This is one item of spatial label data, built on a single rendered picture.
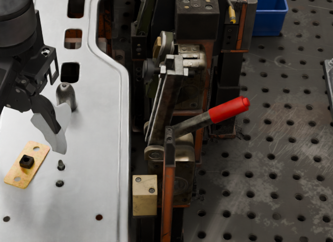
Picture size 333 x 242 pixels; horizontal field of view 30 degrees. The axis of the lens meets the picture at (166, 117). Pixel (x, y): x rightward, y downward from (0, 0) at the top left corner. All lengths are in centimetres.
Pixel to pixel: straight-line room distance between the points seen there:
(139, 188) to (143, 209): 4
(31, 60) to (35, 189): 20
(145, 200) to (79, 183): 13
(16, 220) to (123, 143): 20
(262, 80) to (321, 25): 27
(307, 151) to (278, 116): 11
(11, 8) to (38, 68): 12
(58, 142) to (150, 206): 15
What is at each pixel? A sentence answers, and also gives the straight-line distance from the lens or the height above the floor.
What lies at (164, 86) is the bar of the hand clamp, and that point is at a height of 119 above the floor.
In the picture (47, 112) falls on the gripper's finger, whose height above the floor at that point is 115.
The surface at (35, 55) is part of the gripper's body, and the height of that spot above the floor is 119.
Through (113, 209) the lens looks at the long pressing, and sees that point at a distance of 90.
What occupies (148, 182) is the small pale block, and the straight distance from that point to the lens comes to 85.
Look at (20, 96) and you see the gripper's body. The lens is 82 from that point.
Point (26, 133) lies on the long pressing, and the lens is 100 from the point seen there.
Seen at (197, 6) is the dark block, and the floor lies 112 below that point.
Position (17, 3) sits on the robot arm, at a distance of 73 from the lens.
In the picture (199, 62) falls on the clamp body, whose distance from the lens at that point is 100.
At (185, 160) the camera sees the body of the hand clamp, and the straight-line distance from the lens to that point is 89.
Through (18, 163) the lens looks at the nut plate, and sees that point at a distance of 96.
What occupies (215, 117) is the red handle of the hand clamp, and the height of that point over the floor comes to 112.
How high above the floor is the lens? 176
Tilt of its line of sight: 49 degrees down
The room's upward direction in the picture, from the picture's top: 2 degrees clockwise
